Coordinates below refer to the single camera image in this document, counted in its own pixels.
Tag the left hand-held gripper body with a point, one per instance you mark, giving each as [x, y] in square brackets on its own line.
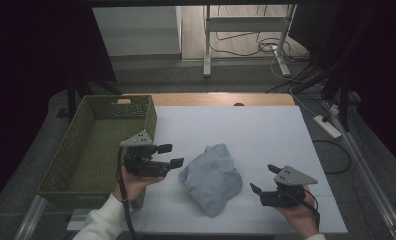
[142, 165]

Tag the person's left hand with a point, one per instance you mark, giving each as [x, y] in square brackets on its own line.
[134, 186]

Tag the white foam board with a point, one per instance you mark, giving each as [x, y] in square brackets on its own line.
[259, 133]

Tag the aluminium rail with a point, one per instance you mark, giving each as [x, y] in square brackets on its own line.
[390, 218]
[31, 216]

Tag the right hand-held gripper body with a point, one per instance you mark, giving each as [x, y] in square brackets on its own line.
[292, 178]

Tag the white metal stand frame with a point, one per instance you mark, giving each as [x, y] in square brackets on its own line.
[246, 24]

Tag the green woven basket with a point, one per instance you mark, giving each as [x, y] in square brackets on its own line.
[96, 156]

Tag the white power strip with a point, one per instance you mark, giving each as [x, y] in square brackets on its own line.
[327, 127]

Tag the light blue tank top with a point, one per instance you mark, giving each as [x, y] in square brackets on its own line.
[211, 181]

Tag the black stand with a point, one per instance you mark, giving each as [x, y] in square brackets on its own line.
[344, 110]
[71, 100]

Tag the person's right hand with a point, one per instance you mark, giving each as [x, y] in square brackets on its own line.
[302, 218]

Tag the black curtain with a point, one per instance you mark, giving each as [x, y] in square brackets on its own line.
[36, 50]
[379, 50]

